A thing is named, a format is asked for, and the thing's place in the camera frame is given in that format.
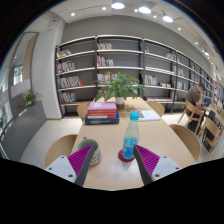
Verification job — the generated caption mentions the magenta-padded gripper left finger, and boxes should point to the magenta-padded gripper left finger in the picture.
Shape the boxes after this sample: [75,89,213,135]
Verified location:
[44,143,97,188]

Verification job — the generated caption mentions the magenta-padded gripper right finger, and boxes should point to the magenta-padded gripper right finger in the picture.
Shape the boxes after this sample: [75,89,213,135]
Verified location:
[133,143,183,187]

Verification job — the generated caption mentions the clear bottle with blue cap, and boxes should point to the clear bottle with blue cap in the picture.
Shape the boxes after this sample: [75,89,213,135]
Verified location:
[121,111,140,161]

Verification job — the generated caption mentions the flat round red coaster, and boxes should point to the flat round red coaster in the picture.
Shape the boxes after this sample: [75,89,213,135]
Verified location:
[117,148,136,164]

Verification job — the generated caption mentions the white flat book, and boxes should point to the white flat book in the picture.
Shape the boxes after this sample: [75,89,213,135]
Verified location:
[131,109,161,122]

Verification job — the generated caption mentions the slatted wooden chair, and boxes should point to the slatted wooden chair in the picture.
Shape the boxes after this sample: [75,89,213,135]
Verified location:
[177,99,206,126]
[199,112,224,153]

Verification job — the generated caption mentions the dark blue book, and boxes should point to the dark blue book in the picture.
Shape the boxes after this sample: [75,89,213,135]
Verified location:
[84,113,120,126]

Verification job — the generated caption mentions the red book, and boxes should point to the red book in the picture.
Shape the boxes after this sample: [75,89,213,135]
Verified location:
[87,109,118,120]

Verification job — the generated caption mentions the pink book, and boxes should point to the pink book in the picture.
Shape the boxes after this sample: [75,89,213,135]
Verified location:
[87,101,118,112]

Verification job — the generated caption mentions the small distant potted plant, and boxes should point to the small distant potted plant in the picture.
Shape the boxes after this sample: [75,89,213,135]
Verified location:
[22,89,41,108]

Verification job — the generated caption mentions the person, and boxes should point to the person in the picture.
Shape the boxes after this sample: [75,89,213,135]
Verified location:
[185,82,207,110]

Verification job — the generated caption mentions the green potted plant, white pot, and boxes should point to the green potted plant, white pot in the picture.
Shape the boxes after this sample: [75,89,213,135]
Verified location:
[93,70,150,110]

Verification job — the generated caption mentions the grey shelf unit with books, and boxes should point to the grey shelf unit with books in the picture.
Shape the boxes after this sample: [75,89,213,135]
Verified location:
[54,34,224,116]

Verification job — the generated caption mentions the round ceiling lights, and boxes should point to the round ceiling lights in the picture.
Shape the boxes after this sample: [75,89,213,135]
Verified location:
[69,1,211,56]

